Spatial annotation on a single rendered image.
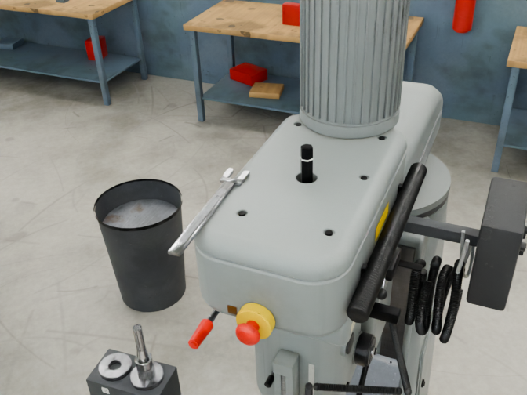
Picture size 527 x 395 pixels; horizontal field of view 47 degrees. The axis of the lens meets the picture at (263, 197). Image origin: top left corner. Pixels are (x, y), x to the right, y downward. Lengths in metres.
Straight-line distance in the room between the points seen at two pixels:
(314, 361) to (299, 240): 0.36
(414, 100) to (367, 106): 0.51
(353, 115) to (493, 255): 0.41
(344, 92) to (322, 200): 0.23
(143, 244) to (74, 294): 0.75
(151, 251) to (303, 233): 2.39
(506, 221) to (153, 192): 2.56
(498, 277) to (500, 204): 0.15
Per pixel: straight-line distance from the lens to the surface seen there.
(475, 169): 4.89
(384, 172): 1.09
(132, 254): 3.29
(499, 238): 1.28
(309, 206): 0.98
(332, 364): 1.23
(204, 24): 5.16
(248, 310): 0.95
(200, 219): 0.95
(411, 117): 1.57
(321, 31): 1.12
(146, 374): 1.72
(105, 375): 1.78
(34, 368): 3.49
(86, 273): 3.95
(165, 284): 3.46
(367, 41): 1.10
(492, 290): 1.37
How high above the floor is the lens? 2.45
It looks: 34 degrees down
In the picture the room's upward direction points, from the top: 2 degrees counter-clockwise
